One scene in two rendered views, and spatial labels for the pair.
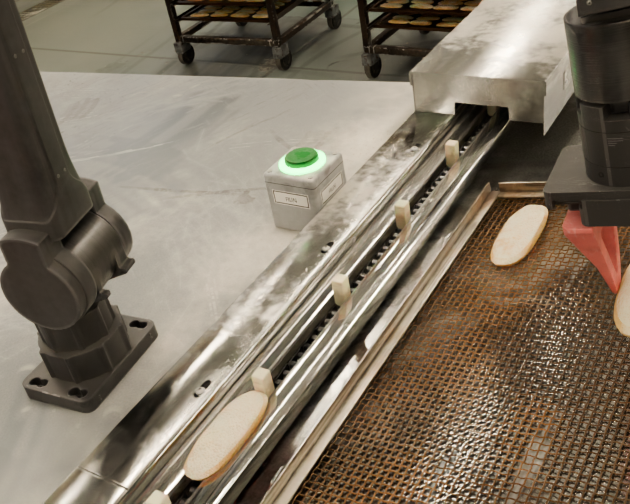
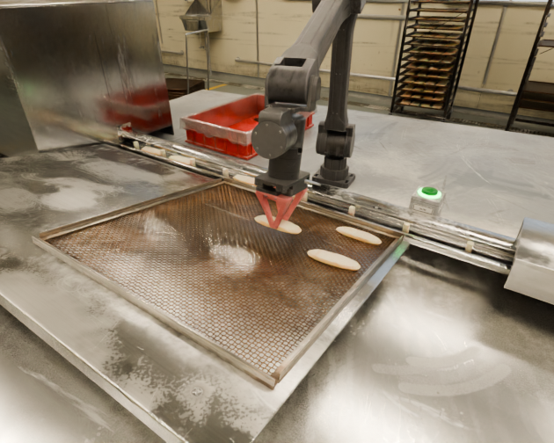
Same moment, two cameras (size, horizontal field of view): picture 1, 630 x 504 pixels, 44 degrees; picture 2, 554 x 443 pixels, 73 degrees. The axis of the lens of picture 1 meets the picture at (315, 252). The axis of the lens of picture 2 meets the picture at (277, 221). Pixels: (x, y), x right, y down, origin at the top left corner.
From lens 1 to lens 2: 0.91 m
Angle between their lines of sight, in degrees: 70
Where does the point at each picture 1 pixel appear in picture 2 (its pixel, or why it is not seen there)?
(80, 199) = (338, 126)
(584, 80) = not seen: hidden behind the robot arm
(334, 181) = (426, 207)
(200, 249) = (397, 193)
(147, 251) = (396, 184)
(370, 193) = (420, 219)
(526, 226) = (358, 233)
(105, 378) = (321, 178)
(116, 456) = not seen: hidden behind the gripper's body
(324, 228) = (391, 207)
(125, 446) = not seen: hidden behind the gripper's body
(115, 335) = (331, 171)
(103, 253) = (334, 144)
